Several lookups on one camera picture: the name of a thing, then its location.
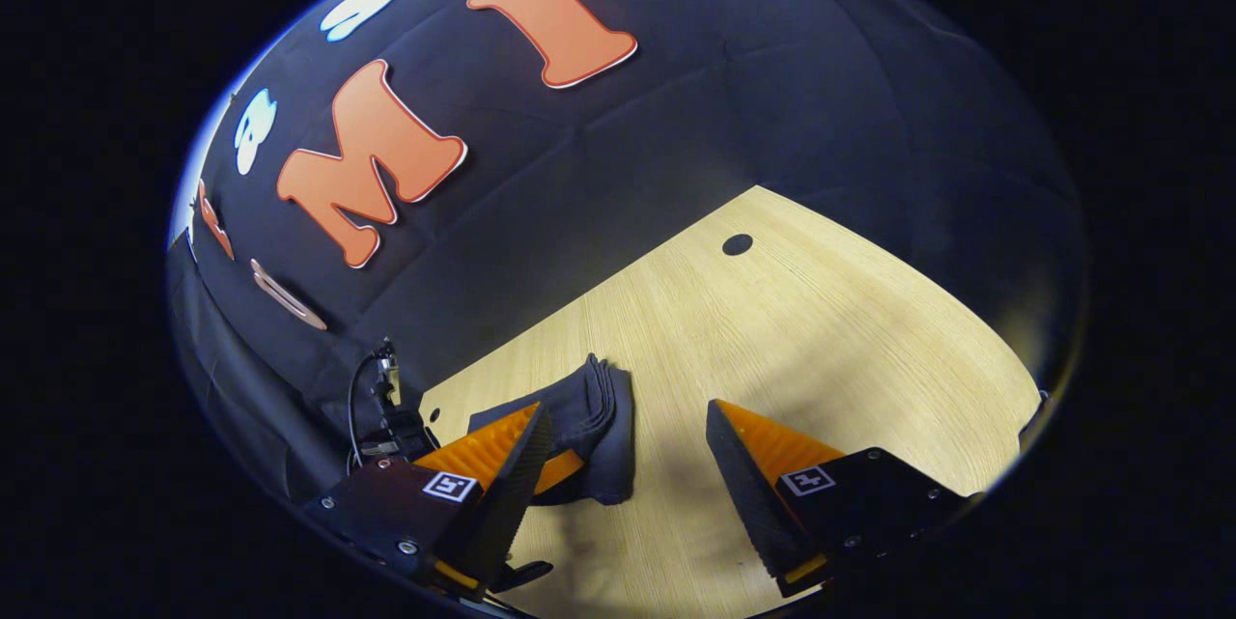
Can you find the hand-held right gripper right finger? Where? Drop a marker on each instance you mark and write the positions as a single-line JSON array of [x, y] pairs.
[[744, 493]]

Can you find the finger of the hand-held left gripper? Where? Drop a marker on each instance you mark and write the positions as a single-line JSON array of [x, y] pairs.
[[558, 471]]

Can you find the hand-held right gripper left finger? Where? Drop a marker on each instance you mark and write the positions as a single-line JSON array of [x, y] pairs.
[[507, 503]]

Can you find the dark blue jeans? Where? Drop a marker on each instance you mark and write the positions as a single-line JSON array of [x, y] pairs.
[[603, 416]]

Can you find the black backdrop cloth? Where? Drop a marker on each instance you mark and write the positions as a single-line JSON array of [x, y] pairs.
[[772, 98]]

